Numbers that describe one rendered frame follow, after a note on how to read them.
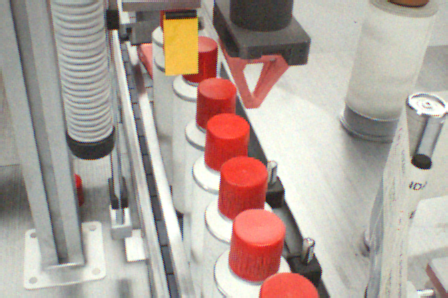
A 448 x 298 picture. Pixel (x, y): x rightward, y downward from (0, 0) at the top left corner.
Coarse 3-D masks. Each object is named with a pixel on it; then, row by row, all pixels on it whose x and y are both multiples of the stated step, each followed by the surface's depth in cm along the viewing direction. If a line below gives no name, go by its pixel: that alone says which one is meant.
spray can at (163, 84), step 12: (156, 60) 58; (156, 72) 59; (156, 84) 60; (168, 84) 58; (156, 96) 61; (168, 96) 59; (156, 108) 62; (168, 108) 60; (156, 120) 63; (168, 120) 61; (168, 132) 62; (168, 144) 63; (168, 156) 64; (168, 168) 65; (168, 180) 66
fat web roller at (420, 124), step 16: (416, 96) 51; (432, 96) 51; (416, 112) 49; (432, 112) 49; (416, 128) 50; (432, 128) 50; (416, 144) 51; (432, 144) 51; (368, 224) 60; (368, 240) 60; (368, 256) 60
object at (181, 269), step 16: (128, 48) 76; (144, 96) 67; (144, 112) 65; (144, 128) 62; (160, 160) 58; (160, 176) 56; (160, 192) 55; (160, 208) 54; (176, 224) 51; (176, 240) 50; (176, 256) 49; (176, 272) 47; (192, 288) 46
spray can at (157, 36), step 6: (162, 12) 60; (162, 18) 61; (162, 24) 61; (156, 30) 63; (162, 30) 62; (156, 36) 62; (162, 36) 61; (156, 42) 62; (162, 42) 61; (156, 48) 62; (162, 48) 61
